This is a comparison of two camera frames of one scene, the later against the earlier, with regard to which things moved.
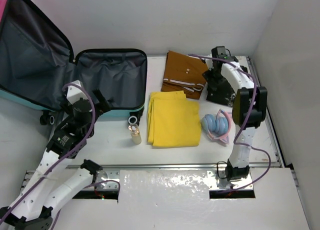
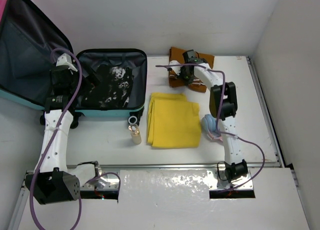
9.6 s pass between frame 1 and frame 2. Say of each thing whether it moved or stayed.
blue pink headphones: stayed
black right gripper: moved
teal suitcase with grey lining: stayed
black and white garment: moved
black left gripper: moved
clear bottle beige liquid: stayed
